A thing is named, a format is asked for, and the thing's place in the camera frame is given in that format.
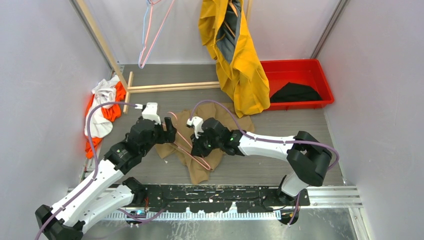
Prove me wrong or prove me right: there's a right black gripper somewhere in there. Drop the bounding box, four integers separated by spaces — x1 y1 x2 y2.
190 128 223 158

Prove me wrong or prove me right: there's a tan brown garment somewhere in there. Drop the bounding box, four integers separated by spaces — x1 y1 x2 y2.
155 102 255 185

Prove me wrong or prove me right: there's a yellow pleated skirt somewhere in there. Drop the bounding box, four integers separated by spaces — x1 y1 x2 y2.
198 0 271 117

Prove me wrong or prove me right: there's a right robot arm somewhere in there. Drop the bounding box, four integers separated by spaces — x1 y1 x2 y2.
186 117 333 206

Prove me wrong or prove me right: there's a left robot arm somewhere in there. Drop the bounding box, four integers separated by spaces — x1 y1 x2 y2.
35 117 177 240

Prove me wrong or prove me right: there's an orange cloth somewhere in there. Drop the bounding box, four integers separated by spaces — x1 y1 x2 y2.
85 82 126 150

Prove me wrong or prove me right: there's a wooden clothes rack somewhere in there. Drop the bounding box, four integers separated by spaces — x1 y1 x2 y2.
76 0 254 115

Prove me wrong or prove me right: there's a white cloth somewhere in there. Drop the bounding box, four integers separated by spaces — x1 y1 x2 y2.
84 75 120 138

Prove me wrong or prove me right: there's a black garment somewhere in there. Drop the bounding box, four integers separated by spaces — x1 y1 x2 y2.
270 82 323 103

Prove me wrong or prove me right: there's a red plastic bin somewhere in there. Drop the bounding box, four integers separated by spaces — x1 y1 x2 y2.
261 59 335 111

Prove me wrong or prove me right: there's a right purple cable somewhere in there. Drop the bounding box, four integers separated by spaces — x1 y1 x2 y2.
189 99 341 227

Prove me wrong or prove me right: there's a purple cable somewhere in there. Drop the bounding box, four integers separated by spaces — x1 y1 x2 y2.
34 101 167 240
189 99 341 227

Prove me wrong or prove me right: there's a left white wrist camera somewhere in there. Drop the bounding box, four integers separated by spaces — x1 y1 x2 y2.
135 102 162 125

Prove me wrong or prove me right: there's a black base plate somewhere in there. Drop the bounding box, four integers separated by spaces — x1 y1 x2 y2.
129 184 311 214

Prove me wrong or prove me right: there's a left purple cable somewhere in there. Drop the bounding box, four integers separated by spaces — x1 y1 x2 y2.
34 101 167 240

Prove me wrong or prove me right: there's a blue wire hanger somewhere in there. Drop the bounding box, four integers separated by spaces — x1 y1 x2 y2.
137 0 154 69

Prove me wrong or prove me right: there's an aluminium rail frame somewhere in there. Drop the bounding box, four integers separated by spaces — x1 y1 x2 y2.
57 184 370 240

